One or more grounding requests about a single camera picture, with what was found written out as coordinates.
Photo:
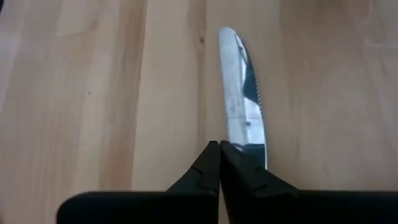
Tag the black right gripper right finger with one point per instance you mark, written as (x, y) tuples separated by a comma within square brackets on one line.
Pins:
[(280, 208)]

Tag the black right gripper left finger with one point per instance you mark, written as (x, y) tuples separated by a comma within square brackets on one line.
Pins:
[(155, 208)]

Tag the silver table knife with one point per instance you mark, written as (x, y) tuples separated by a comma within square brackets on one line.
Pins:
[(236, 93)]

